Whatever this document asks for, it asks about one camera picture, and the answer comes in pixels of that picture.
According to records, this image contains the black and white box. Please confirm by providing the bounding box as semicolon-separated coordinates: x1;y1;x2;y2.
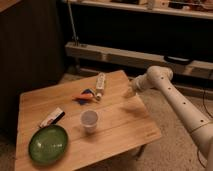
39;108;65;128

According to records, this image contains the wooden shelf rack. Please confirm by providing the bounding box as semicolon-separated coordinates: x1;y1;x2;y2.
65;0;213;89

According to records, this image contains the metal stand pole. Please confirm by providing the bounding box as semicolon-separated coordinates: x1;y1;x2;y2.
67;0;80;73

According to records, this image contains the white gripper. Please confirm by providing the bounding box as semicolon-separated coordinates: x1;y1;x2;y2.
124;75;146;98

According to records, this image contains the green plate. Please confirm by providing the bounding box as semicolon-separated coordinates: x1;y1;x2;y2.
28;125;68;165

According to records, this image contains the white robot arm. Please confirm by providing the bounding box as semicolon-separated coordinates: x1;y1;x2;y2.
124;66;213;171

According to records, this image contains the black object on shelf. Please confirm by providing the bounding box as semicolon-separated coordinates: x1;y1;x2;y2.
164;56;193;65

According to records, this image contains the black cable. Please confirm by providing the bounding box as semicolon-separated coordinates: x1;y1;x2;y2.
196;69;213;168

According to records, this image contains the orange carrot toy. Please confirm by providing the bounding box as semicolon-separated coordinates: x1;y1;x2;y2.
72;93;94;100

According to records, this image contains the white plastic bottle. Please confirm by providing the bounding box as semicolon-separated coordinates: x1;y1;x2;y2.
96;73;106;100

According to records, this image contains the translucent plastic cup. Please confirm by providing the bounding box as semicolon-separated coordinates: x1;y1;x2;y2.
80;110;98;134

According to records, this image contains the wooden table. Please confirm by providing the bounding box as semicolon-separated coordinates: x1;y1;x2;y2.
15;70;161;171

